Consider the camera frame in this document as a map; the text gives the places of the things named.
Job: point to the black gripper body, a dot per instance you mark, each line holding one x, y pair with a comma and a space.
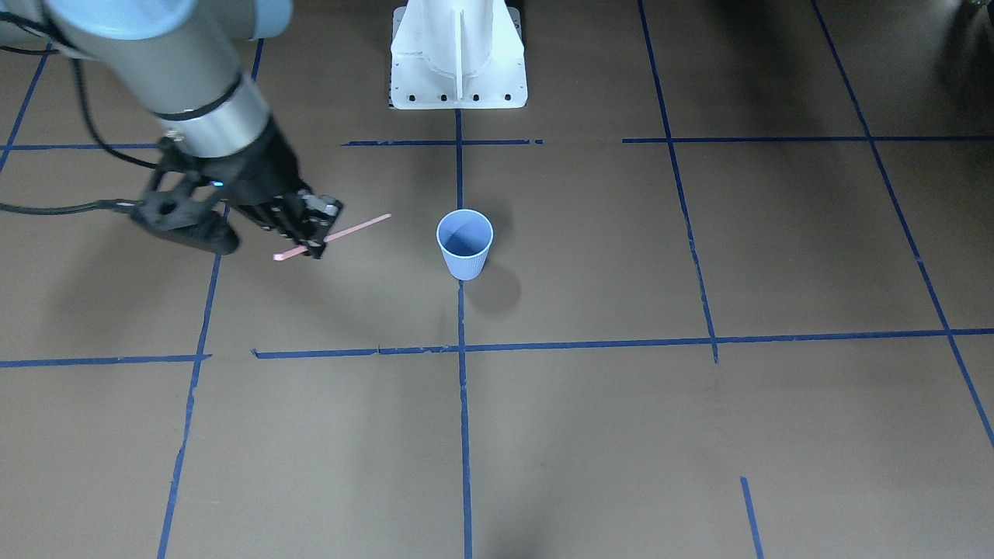
264, 175

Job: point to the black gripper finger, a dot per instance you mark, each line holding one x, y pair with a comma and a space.
319, 215
288, 224

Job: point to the pink chopstick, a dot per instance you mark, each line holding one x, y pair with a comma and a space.
357, 227

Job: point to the blue paper cup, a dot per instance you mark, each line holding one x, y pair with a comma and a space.
464, 237

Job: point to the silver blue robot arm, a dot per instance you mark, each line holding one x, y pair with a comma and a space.
220, 144

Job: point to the white pedestal column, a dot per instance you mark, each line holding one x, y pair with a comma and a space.
458, 55

